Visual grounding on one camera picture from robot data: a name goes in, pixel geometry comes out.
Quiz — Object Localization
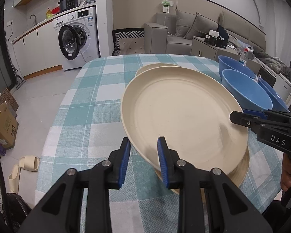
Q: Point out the person right hand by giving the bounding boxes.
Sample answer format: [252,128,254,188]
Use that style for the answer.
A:
[280,154,291,191]

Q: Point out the patterned floor mat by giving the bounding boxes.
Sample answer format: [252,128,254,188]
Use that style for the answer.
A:
[112,27,145,56]

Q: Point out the black organizer box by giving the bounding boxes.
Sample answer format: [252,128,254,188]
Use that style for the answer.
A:
[204,35,228,48]

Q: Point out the grey cushion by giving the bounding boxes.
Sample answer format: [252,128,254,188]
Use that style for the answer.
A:
[184,12,219,40]
[176,10,196,37]

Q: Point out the white base cabinets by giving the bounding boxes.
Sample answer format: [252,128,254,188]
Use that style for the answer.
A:
[13,22,63,77]

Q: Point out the grey sofa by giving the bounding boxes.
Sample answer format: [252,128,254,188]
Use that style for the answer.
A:
[144,11,266,55]

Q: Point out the grey cushion right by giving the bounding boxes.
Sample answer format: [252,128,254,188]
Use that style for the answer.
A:
[184,12,219,40]

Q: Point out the blue bowl front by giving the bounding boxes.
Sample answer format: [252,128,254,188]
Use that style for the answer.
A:
[222,69,273,111]

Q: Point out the grey cushion left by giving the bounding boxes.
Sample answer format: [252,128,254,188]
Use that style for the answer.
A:
[176,10,196,37]

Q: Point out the green checked tablecloth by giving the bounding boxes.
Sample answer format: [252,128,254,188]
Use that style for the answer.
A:
[35,53,286,233]

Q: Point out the cardboard box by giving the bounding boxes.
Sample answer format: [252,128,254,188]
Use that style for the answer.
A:
[0,102,19,149]

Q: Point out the blue bowl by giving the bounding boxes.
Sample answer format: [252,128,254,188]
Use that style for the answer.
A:
[218,55,256,79]
[222,69,273,111]
[258,77,289,112]

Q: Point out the black pressure cooker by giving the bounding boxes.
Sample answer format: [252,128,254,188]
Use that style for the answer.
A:
[58,0,78,12]

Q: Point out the white washing machine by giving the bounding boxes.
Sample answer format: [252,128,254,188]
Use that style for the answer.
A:
[53,5,101,70]

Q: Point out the beige slipper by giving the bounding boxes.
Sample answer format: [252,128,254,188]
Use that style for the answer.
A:
[19,155,40,172]

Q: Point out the kitchen faucet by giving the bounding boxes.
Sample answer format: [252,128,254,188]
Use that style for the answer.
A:
[29,14,37,26]

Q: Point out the grey side cabinet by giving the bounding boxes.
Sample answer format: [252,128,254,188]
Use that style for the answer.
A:
[190,36,258,64]

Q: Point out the cream plate small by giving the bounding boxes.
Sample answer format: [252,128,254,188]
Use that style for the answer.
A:
[134,63,182,78]

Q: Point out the yellow oil bottle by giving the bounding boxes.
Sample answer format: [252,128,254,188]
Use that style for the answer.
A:
[46,7,52,19]

